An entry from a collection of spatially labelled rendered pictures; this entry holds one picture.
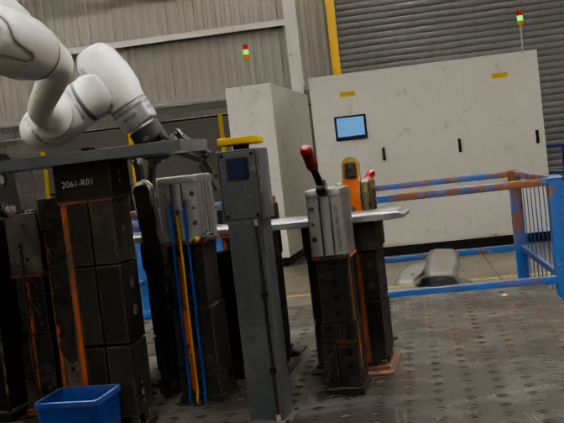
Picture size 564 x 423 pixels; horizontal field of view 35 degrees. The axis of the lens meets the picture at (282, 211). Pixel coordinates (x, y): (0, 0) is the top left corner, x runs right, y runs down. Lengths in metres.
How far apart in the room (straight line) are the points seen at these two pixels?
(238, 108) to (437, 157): 2.20
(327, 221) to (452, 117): 8.10
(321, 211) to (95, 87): 0.72
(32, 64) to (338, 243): 0.59
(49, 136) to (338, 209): 0.78
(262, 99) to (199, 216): 8.12
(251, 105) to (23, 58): 8.24
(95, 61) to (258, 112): 7.68
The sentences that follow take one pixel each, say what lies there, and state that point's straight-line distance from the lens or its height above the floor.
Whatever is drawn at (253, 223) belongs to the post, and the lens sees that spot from 1.39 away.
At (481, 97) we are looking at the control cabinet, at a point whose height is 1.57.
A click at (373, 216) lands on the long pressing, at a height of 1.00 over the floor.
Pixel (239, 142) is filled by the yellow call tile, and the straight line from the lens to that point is 1.39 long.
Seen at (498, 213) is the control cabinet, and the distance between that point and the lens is 9.65.
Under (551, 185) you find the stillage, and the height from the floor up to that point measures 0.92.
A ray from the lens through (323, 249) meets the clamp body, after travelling 1.53.
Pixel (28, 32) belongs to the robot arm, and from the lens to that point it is 1.51.
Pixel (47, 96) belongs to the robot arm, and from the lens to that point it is 1.84.
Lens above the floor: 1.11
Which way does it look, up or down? 3 degrees down
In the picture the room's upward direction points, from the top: 6 degrees counter-clockwise
